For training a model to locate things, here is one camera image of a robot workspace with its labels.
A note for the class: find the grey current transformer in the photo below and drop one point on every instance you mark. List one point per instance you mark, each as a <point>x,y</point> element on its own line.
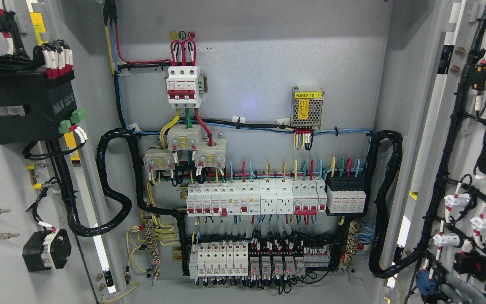
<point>180,137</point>
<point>159,160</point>
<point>211,156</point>

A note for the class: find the white socket breaker row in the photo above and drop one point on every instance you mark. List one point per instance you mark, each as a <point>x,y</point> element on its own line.
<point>258,197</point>

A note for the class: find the perforated metal power supply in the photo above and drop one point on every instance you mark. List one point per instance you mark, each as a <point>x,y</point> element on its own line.
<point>307,107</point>

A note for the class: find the red white main breaker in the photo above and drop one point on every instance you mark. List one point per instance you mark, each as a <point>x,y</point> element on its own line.
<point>185,87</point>

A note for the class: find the white lower breaker row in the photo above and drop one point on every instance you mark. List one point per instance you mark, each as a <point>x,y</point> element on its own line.
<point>219,259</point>

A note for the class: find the black white surge protector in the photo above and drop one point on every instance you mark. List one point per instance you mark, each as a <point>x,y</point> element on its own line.
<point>345,196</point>

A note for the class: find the relay terminal row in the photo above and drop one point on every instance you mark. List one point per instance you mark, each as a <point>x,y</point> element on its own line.
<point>275,256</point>

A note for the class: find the brass ground bus bar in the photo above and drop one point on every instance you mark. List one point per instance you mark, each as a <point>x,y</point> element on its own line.
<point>152,246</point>

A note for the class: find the black digital power meter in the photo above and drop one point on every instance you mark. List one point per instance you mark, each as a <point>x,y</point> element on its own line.
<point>35,107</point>

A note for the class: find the yellow terminal block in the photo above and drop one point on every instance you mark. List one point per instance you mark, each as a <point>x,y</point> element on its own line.
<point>40,176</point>

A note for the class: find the black white rotary switch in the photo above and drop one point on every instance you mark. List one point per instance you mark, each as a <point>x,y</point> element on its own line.
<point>44,251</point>

